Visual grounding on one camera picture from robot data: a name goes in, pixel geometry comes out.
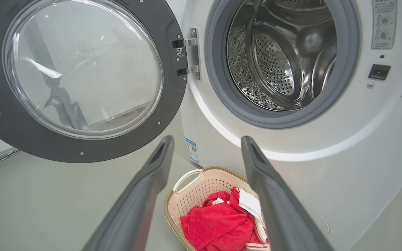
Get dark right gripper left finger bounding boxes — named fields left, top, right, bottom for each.
left=84, top=135, right=176, bottom=251

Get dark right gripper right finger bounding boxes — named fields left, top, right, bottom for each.
left=241, top=135, right=334, bottom=251

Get red shorts white stripes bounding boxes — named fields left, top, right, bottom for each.
left=229, top=187, right=270, bottom=251

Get red shirt white trim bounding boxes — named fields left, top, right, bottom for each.
left=181, top=191, right=255, bottom=251

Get round black glass washer door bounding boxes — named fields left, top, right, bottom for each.
left=0, top=0, right=188, bottom=163

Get cream perforated laundry basket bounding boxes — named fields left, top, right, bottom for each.
left=164, top=166, right=271, bottom=251

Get white front-load washing machine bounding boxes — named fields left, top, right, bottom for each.
left=166, top=0, right=402, bottom=251

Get blue white energy label sticker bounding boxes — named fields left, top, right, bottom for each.
left=185, top=137, right=201, bottom=165

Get grey instruction sticker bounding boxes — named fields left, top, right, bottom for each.
left=371, top=0, right=397, bottom=49

